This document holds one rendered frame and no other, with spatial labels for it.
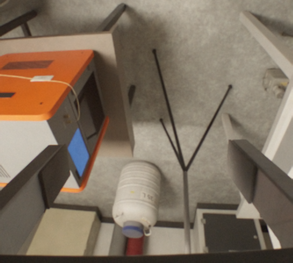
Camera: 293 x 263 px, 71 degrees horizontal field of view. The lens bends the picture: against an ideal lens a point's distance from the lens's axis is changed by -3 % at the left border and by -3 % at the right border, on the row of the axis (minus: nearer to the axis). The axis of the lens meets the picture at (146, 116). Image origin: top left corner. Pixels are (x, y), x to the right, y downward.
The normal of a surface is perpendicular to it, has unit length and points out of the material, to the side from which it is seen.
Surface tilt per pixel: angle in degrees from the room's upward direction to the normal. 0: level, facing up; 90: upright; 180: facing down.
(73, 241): 90
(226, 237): 90
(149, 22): 0
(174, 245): 90
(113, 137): 0
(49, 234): 90
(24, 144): 0
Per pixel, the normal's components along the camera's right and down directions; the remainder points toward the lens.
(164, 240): -0.07, -0.77
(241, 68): -0.10, 0.64
